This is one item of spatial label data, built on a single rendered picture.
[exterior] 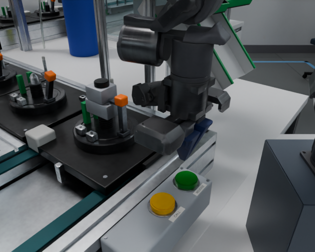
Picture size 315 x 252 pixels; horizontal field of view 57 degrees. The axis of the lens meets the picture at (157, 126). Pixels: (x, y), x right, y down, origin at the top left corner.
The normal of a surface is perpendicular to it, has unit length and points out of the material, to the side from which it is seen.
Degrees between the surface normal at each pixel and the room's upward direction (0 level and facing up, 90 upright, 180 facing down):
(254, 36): 90
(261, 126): 0
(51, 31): 90
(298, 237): 90
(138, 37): 57
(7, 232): 0
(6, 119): 0
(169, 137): 46
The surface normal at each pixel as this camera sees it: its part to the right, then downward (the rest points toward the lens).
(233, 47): -0.74, 0.35
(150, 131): -0.42, -0.32
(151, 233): 0.00, -0.86
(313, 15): 0.00, 0.51
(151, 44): -0.37, 0.17
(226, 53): 0.47, -0.34
